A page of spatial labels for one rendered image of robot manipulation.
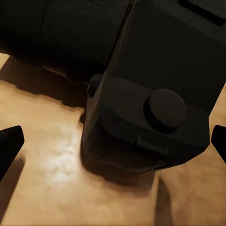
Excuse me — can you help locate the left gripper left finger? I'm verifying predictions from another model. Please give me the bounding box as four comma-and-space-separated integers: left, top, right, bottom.
0, 125, 24, 182

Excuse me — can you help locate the digital camera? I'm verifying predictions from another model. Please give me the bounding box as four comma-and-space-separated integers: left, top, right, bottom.
0, 0, 226, 175

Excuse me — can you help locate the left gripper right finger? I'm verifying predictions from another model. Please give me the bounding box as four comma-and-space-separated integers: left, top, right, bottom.
211, 125, 226, 163

